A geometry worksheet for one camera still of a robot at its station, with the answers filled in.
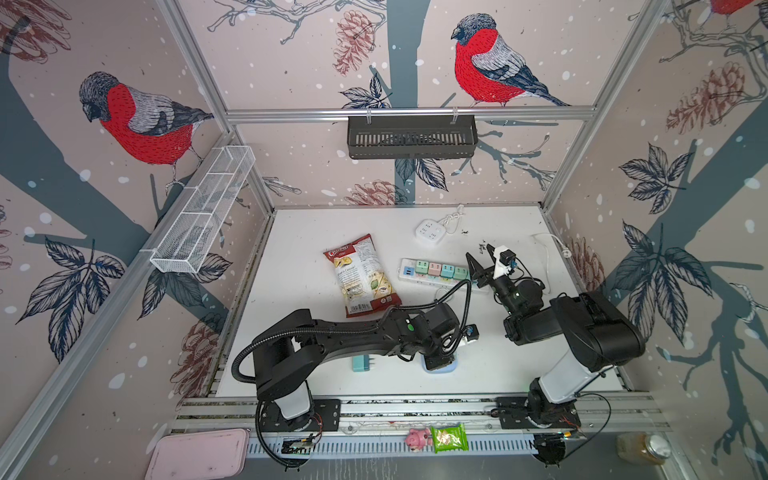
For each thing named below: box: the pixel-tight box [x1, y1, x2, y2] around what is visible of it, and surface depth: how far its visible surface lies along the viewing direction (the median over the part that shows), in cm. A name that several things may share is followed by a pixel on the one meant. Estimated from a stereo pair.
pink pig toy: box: [406, 428, 433, 452], surface depth 70 cm
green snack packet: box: [431, 423, 469, 453], surface depth 71 cm
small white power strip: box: [414, 219, 447, 248], surface depth 112 cm
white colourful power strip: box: [398, 258, 473, 289], surface depth 97 cm
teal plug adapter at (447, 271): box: [440, 264, 455, 279], surface depth 96 cm
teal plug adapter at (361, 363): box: [352, 354, 375, 372], surface depth 82 cm
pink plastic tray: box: [145, 428, 250, 480], surface depth 68 cm
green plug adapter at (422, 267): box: [415, 260, 429, 275], surface depth 97 cm
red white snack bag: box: [323, 234, 402, 318], surface depth 97 cm
